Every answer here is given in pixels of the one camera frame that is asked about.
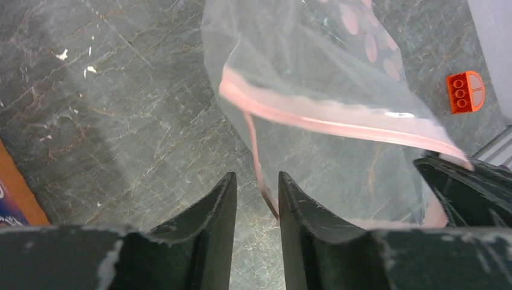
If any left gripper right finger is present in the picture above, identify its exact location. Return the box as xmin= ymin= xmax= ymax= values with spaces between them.
xmin=278 ymin=172 xmax=511 ymax=289

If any clear polka dot zip bag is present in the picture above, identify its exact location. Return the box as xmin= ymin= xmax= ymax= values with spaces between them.
xmin=201 ymin=1 xmax=472 ymax=228

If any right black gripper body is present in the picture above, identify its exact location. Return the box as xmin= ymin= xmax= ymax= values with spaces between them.
xmin=414 ymin=155 xmax=511 ymax=228

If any orange plastic basket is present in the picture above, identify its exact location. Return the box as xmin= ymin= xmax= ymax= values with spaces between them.
xmin=1 ymin=144 xmax=50 ymax=227

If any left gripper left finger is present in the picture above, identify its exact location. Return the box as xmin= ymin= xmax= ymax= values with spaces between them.
xmin=1 ymin=172 xmax=237 ymax=289

